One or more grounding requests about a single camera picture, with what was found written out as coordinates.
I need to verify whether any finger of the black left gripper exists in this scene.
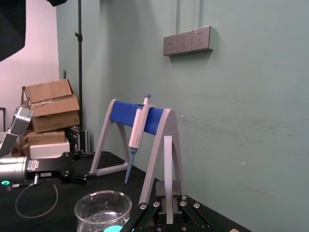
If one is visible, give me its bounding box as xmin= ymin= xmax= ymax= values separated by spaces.
xmin=63 ymin=174 xmax=89 ymax=187
xmin=69 ymin=149 xmax=95 ymax=163

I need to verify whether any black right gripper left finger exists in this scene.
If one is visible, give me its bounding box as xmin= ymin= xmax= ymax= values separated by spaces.
xmin=123 ymin=181 xmax=167 ymax=232

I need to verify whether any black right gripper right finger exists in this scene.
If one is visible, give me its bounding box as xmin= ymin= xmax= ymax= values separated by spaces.
xmin=172 ymin=181 xmax=216 ymax=232

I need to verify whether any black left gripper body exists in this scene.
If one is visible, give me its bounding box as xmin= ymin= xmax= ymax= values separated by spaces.
xmin=26 ymin=151 xmax=76 ymax=184

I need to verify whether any black equipment case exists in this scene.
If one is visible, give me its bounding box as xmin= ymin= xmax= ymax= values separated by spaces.
xmin=66 ymin=125 xmax=90 ymax=156

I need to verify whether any white foam box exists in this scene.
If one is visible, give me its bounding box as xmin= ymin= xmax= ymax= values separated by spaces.
xmin=29 ymin=141 xmax=71 ymax=160

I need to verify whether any small brown cardboard box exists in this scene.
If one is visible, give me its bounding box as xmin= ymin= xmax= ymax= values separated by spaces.
xmin=23 ymin=130 xmax=67 ymax=146

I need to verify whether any clear glass beaker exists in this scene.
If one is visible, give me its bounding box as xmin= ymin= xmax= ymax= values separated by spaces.
xmin=74 ymin=190 xmax=133 ymax=232

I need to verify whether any white blue pipette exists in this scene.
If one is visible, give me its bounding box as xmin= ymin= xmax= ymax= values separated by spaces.
xmin=124 ymin=93 xmax=153 ymax=186

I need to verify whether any open brown cardboard box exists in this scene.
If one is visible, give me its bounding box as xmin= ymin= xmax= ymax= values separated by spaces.
xmin=25 ymin=79 xmax=81 ymax=118

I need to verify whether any black light stand pole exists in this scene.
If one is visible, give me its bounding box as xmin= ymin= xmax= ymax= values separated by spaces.
xmin=74 ymin=0 xmax=84 ymax=132

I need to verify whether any grey pipette stand blue roller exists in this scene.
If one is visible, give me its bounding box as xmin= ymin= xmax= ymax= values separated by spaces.
xmin=88 ymin=98 xmax=186 ymax=209

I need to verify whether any black softbox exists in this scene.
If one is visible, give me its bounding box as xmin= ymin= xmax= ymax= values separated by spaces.
xmin=0 ymin=0 xmax=27 ymax=62

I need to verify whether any thin dark gripper cable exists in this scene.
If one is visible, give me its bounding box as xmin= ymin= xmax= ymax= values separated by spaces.
xmin=6 ymin=175 xmax=59 ymax=219

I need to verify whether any grey wall socket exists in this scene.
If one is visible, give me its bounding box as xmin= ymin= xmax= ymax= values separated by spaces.
xmin=191 ymin=25 xmax=214 ymax=52
xmin=176 ymin=30 xmax=193 ymax=55
xmin=163 ymin=35 xmax=178 ymax=57

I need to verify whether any green wall conduit pipe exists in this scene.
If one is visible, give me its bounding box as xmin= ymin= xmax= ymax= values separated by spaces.
xmin=176 ymin=0 xmax=182 ymax=35

